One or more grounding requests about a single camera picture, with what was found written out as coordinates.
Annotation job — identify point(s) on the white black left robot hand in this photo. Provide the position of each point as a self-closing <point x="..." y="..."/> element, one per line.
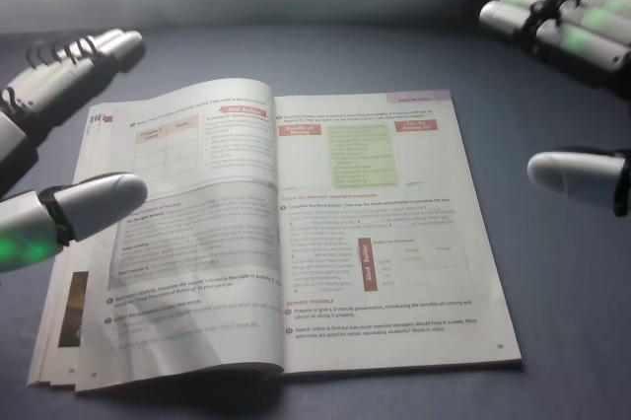
<point x="74" y="70"/>

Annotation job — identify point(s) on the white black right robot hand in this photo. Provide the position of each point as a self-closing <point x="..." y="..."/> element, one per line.
<point x="581" y="30"/>

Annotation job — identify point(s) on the grey table cloth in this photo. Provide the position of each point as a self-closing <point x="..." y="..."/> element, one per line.
<point x="567" y="316"/>

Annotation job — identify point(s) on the open textbook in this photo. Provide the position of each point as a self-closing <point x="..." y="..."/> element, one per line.
<point x="345" y="193"/>

